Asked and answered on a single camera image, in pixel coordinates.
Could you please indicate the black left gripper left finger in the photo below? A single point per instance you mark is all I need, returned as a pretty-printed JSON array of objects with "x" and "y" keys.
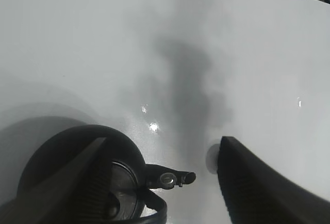
[{"x": 50, "y": 177}]

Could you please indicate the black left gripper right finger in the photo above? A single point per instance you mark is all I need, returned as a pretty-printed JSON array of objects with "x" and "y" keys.
[{"x": 255, "y": 193}]

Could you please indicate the black metal teapot kettle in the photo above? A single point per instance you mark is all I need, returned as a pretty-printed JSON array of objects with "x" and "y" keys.
[{"x": 118, "y": 186}]

